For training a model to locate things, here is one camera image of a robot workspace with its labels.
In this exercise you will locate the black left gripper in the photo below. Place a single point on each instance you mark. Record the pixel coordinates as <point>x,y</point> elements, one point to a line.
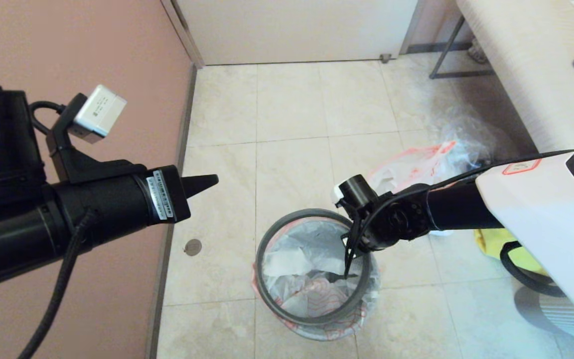
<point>117,204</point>

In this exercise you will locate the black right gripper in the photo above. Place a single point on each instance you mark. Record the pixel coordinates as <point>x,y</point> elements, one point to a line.
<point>396,219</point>

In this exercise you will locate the white red-printed plastic bag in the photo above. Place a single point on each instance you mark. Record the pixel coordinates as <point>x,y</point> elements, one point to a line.
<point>312,249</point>

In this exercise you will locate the red-printed trash bag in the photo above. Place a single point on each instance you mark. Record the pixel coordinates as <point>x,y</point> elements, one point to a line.
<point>406,167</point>

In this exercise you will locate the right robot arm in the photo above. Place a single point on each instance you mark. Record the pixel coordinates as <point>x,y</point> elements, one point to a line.
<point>516,209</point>

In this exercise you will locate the yellow fabric tote bag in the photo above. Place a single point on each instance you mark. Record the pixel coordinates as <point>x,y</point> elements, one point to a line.
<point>491,244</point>

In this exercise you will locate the clear crumpled plastic bag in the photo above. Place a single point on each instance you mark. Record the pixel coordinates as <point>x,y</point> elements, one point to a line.
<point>476,144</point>

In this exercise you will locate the small round floor disc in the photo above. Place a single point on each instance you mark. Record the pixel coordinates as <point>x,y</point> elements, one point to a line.
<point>193,247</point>

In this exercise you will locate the pink fabric partition panel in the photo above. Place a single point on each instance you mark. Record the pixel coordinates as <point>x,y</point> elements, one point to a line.
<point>92,50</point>

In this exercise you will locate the white door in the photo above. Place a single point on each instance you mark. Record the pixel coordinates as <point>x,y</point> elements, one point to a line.
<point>292,30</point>

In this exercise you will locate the small metal door stopper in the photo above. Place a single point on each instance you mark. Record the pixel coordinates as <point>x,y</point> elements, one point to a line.
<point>385,57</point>

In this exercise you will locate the small white grey object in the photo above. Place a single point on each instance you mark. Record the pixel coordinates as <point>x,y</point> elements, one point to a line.
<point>477,52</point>

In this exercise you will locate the beige table with metal legs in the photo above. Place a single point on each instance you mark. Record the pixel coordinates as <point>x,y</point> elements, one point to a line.
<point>531,75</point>

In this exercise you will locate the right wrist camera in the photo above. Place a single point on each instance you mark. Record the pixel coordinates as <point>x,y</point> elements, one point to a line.
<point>357,192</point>

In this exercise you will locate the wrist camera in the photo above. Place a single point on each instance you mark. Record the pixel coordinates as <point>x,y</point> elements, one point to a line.
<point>98,112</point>
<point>357,192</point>

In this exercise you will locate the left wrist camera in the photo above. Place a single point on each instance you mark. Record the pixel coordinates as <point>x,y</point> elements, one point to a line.
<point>98,112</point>

